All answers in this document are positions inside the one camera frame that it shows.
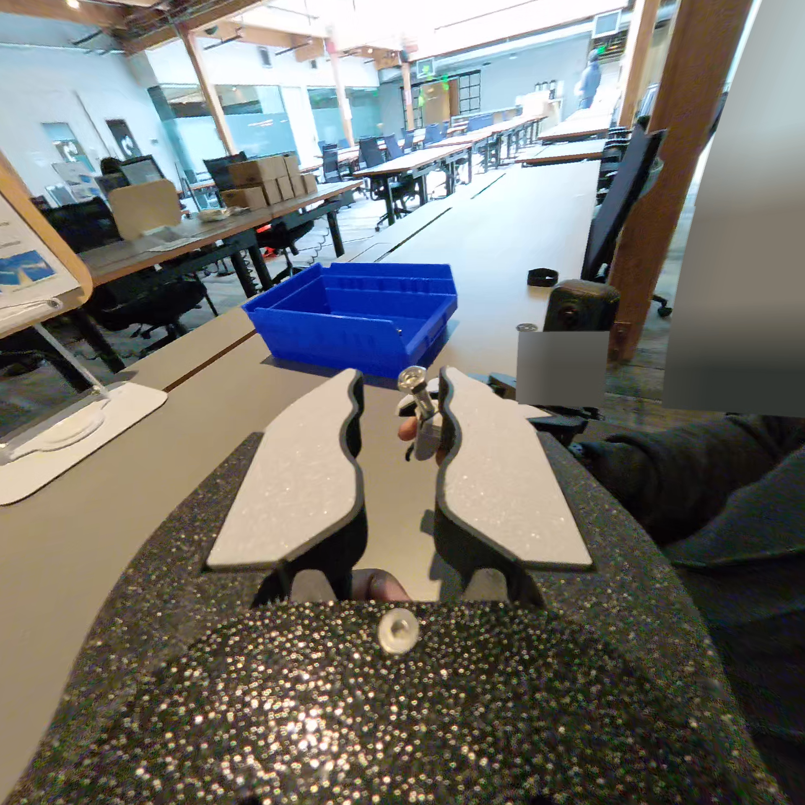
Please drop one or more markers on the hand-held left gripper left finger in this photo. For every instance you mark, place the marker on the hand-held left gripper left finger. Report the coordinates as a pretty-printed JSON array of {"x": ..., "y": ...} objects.
[{"x": 289, "y": 484}]

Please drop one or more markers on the person's left hand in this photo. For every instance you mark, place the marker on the person's left hand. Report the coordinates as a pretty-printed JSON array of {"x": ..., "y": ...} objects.
[{"x": 377, "y": 585}]

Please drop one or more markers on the wooden support post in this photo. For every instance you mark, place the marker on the wooden support post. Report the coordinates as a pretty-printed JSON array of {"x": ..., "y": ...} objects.
[{"x": 679, "y": 164}]

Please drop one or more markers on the metal bolt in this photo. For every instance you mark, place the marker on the metal bolt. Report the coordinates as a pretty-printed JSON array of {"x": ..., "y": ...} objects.
[{"x": 415, "y": 388}]

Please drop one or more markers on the person's right forearm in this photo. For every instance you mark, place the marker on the person's right forearm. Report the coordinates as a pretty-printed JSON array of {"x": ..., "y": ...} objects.
[{"x": 679, "y": 472}]

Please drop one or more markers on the large blue plastic bin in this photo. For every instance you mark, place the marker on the large blue plastic bin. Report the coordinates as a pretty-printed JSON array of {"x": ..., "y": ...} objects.
[{"x": 352, "y": 315}]

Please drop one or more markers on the person's right hand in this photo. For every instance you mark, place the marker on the person's right hand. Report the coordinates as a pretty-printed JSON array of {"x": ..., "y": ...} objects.
[{"x": 409, "y": 428}]

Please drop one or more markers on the cardboard box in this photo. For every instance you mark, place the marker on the cardboard box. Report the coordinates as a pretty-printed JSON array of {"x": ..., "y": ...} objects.
[{"x": 267, "y": 180}]

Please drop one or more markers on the dark computer screen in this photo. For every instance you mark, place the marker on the dark computer screen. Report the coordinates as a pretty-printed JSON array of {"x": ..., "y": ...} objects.
[{"x": 141, "y": 169}]

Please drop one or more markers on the white base document stand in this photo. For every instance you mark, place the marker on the white base document stand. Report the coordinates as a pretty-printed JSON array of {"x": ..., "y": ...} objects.
[{"x": 50, "y": 415}]

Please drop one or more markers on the black mesh office chair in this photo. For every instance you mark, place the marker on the black mesh office chair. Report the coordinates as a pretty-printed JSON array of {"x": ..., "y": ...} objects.
[{"x": 623, "y": 208}]

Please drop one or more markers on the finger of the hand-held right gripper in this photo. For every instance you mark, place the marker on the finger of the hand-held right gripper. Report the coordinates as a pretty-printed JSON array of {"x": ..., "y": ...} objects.
[{"x": 430, "y": 440}]

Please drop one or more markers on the person's black jacket torso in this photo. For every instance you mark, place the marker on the person's black jacket torso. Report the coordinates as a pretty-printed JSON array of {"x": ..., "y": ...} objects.
[{"x": 755, "y": 604}]

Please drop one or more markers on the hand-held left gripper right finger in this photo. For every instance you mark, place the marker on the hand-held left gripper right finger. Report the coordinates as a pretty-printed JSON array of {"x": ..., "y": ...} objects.
[{"x": 510, "y": 484}]

